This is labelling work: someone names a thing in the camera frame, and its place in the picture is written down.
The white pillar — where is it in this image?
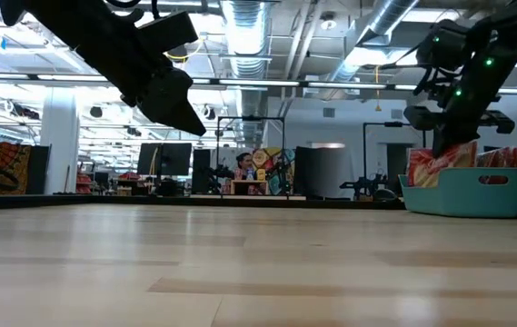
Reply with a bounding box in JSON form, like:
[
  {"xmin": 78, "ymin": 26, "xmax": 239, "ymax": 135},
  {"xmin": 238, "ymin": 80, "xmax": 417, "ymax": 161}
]
[{"xmin": 39, "ymin": 88, "xmax": 81, "ymax": 195}]

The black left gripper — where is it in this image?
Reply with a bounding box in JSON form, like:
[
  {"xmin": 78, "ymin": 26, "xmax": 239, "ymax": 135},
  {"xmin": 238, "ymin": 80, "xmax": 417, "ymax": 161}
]
[{"xmin": 120, "ymin": 62, "xmax": 208, "ymax": 138}]

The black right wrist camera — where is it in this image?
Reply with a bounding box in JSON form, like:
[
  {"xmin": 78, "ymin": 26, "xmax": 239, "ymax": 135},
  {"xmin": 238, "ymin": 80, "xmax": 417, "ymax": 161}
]
[{"xmin": 415, "ymin": 18, "xmax": 471, "ymax": 70}]

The dark grey cabinet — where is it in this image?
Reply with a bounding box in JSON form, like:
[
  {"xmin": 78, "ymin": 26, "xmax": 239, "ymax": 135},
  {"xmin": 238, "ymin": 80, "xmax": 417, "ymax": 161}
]
[{"xmin": 293, "ymin": 142, "xmax": 353, "ymax": 200}]

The colourful painted artwork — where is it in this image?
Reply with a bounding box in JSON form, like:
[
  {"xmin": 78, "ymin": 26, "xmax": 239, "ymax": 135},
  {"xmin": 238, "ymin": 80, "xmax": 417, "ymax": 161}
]
[{"xmin": 253, "ymin": 147, "xmax": 296, "ymax": 196}]

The narrow silver ceiling duct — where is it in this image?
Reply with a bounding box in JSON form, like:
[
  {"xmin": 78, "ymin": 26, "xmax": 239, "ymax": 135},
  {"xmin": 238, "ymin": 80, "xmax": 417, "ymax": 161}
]
[{"xmin": 330, "ymin": 0, "xmax": 422, "ymax": 84}]

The black upright panel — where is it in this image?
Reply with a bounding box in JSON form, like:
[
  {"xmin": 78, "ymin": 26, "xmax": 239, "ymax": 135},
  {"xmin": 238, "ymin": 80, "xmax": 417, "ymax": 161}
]
[{"xmin": 192, "ymin": 148, "xmax": 213, "ymax": 195}]

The round ceiling light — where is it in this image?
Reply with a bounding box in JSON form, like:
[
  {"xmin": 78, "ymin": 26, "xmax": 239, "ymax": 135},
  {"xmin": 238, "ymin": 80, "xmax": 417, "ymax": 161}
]
[{"xmin": 320, "ymin": 12, "xmax": 338, "ymax": 31}]

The dark grey dome object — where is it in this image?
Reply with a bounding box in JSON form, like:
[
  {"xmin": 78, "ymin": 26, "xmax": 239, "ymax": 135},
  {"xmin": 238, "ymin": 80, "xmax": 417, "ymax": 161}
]
[{"xmin": 373, "ymin": 187, "xmax": 399, "ymax": 203}]

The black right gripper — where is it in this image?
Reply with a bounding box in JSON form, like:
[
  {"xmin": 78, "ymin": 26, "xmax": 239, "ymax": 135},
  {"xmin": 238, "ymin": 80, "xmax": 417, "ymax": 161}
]
[{"xmin": 403, "ymin": 58, "xmax": 517, "ymax": 159}]

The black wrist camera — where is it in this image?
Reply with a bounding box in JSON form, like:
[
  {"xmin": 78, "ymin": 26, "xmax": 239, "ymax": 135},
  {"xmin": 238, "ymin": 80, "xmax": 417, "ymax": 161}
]
[
  {"xmin": 415, "ymin": 18, "xmax": 471, "ymax": 70},
  {"xmin": 135, "ymin": 10, "xmax": 201, "ymax": 55}
]

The long LED light bar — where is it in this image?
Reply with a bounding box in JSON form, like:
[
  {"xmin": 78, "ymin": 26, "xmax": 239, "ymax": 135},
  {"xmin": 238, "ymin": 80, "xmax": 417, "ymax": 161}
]
[{"xmin": 0, "ymin": 72, "xmax": 517, "ymax": 96}]

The orange patterned tapestry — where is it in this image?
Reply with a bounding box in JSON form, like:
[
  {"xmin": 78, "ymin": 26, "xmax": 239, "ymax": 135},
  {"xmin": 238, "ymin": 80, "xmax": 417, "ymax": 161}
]
[{"xmin": 0, "ymin": 142, "xmax": 33, "ymax": 195}]

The teal plastic basket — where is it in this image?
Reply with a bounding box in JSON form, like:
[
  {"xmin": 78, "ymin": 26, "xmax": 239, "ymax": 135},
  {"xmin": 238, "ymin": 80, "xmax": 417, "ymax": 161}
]
[{"xmin": 397, "ymin": 166, "xmax": 517, "ymax": 219}]

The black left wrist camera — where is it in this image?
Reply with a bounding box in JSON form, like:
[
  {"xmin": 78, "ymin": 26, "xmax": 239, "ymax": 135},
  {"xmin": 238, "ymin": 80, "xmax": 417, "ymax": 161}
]
[{"xmin": 135, "ymin": 10, "xmax": 201, "ymax": 55}]

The black rig frame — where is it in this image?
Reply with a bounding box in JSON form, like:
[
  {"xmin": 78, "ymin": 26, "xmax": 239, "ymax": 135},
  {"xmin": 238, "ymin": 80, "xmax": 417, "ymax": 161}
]
[{"xmin": 215, "ymin": 114, "xmax": 286, "ymax": 197}]

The wide silver ceiling duct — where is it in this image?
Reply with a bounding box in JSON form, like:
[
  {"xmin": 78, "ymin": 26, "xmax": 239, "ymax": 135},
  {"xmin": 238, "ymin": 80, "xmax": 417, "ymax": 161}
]
[{"xmin": 219, "ymin": 0, "xmax": 272, "ymax": 146}]

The person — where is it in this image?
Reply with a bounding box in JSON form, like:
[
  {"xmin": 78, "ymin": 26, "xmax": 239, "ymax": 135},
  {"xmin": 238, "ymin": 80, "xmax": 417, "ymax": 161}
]
[{"xmin": 234, "ymin": 152, "xmax": 259, "ymax": 183}]

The black computer monitor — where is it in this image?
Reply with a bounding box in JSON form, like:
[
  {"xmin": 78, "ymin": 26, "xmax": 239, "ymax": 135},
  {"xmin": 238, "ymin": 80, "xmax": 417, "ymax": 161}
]
[{"xmin": 136, "ymin": 142, "xmax": 194, "ymax": 178}]

